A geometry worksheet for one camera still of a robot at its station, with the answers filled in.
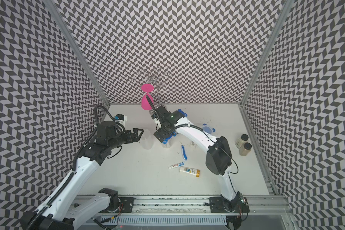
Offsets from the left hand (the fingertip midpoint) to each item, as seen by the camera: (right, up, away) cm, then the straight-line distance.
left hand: (137, 133), depth 76 cm
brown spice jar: (+62, -11, +8) cm, 63 cm away
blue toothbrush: (+26, -16, +15) cm, 33 cm away
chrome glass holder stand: (+6, +38, +28) cm, 47 cm away
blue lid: (+24, +13, +39) cm, 48 cm away
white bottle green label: (+31, -23, +7) cm, 39 cm away
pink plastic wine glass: (+3, +26, +8) cm, 28 cm away
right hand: (+15, -1, +9) cm, 17 cm away
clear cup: (+3, -5, +7) cm, 9 cm away
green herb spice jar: (+62, -5, +10) cm, 63 cm away
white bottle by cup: (+32, -10, +17) cm, 38 cm away
